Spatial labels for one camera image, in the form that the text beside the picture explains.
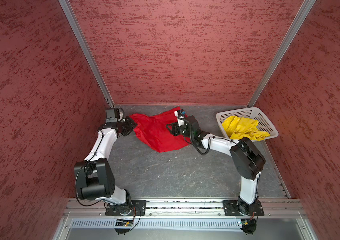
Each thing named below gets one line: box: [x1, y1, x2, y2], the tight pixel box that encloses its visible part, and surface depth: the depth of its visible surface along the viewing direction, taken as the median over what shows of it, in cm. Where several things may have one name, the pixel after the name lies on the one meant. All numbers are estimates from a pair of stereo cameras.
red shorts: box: [128, 107, 192, 153], surface depth 97 cm
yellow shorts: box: [221, 115, 271, 141], surface depth 102 cm
